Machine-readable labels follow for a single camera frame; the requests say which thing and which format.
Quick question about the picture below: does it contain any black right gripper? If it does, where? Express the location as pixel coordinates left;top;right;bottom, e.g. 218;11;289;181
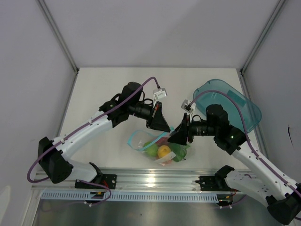
167;113;218;146

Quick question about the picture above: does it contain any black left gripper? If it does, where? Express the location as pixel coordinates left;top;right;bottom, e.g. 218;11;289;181
128;101;170;133

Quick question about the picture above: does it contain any dark green toy bell pepper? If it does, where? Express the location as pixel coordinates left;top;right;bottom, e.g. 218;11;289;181
169;143;190;162

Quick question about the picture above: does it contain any clear zip bag teal zipper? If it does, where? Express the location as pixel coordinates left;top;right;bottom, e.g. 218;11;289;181
127;130;194;166

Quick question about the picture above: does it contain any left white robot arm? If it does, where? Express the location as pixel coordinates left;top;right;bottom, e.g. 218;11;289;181
38;82;170;188

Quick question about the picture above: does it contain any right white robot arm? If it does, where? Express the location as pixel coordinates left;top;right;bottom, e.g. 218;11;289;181
168;105;301;225

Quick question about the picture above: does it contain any teal plastic tub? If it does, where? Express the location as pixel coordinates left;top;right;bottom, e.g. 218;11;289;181
193;79;262;133

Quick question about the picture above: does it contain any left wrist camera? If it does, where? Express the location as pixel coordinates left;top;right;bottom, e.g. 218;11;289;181
153;88;167;102

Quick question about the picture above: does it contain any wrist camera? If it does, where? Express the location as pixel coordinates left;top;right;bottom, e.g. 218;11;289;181
181;99;196;114
153;88;167;102

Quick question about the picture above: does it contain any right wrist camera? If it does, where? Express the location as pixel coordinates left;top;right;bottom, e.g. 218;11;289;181
181;99;196;114

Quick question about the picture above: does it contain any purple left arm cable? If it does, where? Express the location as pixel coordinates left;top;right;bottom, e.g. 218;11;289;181
27;76;160;183

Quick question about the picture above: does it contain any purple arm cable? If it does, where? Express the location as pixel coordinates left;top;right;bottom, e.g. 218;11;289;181
187;90;301;198
27;76;160;183

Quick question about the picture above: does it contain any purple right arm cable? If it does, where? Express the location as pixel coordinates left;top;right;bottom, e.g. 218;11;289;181
187;90;301;198

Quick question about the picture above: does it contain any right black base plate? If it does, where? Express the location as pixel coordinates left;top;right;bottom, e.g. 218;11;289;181
195;176;232;192

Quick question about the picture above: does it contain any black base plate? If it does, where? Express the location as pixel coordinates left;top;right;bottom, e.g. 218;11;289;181
75;174;117;190
195;176;232;192

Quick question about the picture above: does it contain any aluminium mounting rail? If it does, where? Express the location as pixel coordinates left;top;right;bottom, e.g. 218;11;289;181
32;167;259;195

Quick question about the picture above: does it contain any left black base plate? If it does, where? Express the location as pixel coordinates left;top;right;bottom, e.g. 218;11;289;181
75;174;117;190

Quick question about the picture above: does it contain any white slotted cable duct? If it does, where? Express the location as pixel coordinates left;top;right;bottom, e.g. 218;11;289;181
40;190;218;203

